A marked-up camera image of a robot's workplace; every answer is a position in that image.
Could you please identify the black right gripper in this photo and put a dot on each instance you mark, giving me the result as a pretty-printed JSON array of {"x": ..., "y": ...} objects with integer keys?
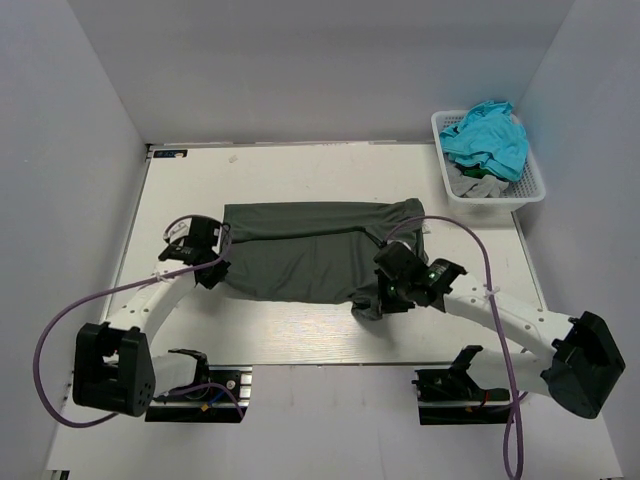
[{"x": 387, "y": 305}]

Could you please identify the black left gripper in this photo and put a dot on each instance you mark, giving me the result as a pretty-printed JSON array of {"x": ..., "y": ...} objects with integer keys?
[{"x": 220, "y": 272}]

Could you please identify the dark grey t-shirt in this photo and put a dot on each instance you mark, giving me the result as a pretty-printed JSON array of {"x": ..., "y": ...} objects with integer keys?
[{"x": 317, "y": 252}]

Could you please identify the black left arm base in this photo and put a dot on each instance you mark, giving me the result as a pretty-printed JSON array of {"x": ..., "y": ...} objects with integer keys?
[{"x": 225, "y": 403}]

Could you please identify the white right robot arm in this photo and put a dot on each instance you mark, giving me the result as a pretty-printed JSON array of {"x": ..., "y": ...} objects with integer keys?
[{"x": 573, "y": 360}]

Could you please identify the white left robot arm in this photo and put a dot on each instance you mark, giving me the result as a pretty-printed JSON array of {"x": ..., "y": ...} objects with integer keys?
[{"x": 114, "y": 369}]

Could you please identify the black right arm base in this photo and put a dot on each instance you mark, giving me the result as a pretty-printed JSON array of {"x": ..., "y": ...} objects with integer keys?
[{"x": 448, "y": 396}]

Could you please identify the blue table label sticker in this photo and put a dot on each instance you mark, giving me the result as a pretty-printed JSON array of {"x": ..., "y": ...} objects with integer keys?
[{"x": 170, "y": 153}]

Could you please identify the light grey garment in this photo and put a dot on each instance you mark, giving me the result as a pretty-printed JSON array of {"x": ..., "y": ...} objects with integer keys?
[{"x": 465, "y": 186}]

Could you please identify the green garment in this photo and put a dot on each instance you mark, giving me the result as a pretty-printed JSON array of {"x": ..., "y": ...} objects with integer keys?
[{"x": 477, "y": 173}]

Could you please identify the white plastic laundry basket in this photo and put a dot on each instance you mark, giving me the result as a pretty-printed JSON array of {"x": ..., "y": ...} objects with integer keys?
[{"x": 529, "y": 189}]

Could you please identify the cyan t-shirt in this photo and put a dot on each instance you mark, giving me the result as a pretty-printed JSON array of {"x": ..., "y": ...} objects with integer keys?
[{"x": 488, "y": 138}]

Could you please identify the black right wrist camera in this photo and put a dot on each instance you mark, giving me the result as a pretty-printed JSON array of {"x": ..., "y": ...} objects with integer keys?
[{"x": 398, "y": 262}]

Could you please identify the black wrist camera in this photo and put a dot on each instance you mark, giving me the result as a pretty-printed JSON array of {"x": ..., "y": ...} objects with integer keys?
[
  {"x": 191, "y": 240},
  {"x": 398, "y": 262}
]

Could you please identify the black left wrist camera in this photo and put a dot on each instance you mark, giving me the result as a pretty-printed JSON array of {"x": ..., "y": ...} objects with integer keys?
[{"x": 191, "y": 240}]

